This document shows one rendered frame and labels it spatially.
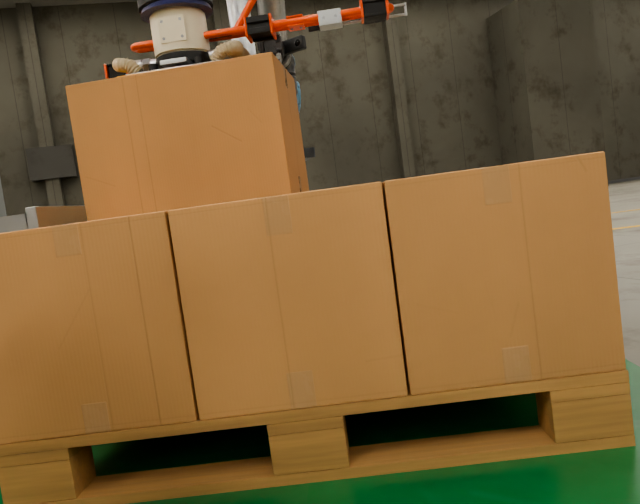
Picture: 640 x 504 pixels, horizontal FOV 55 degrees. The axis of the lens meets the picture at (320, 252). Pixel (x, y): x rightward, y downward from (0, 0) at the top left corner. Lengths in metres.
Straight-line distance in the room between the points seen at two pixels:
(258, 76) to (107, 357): 0.89
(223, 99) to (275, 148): 0.20
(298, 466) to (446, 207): 0.56
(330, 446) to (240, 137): 0.91
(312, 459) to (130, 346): 0.40
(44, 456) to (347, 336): 0.62
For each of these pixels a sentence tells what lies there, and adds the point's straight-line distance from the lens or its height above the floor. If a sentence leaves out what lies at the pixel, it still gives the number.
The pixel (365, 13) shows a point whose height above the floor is 1.06.
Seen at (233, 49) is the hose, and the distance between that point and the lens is 1.92.
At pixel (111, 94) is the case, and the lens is 1.89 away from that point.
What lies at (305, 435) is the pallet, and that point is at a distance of 1.21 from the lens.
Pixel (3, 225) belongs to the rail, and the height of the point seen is 0.57.
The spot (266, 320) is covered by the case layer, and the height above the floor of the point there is 0.32.
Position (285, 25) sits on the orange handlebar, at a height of 1.06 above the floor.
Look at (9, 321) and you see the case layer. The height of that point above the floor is 0.38.
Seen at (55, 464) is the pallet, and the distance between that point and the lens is 1.35.
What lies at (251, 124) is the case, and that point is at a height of 0.76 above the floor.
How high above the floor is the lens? 0.52
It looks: 4 degrees down
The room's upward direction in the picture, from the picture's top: 8 degrees counter-clockwise
